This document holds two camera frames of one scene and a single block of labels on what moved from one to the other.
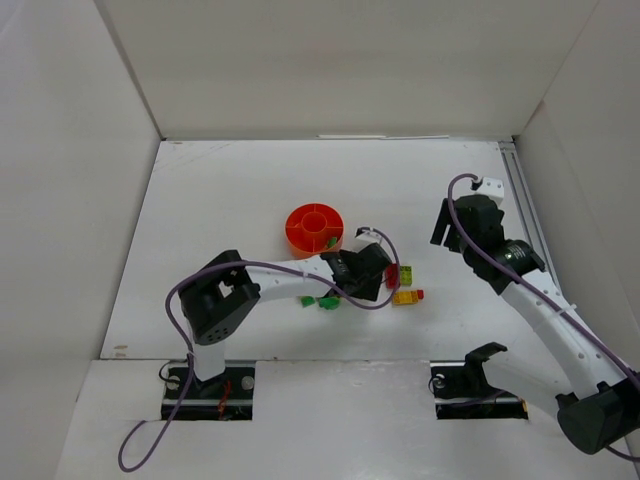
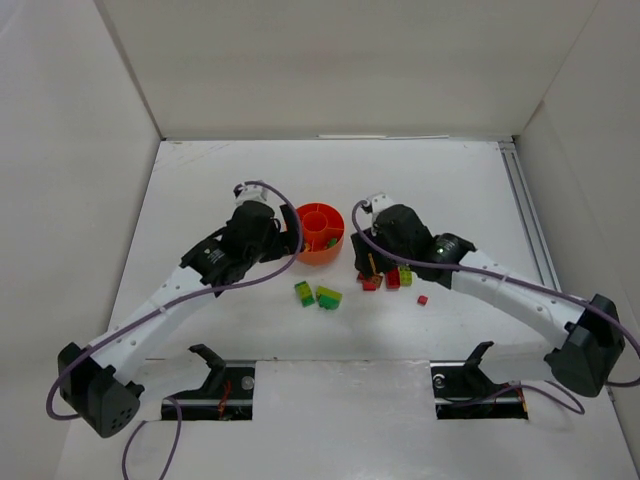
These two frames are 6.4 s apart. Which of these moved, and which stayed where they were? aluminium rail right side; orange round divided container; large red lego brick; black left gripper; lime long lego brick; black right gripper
Moved: black right gripper; black left gripper
Stayed: lime long lego brick; aluminium rail right side; orange round divided container; large red lego brick
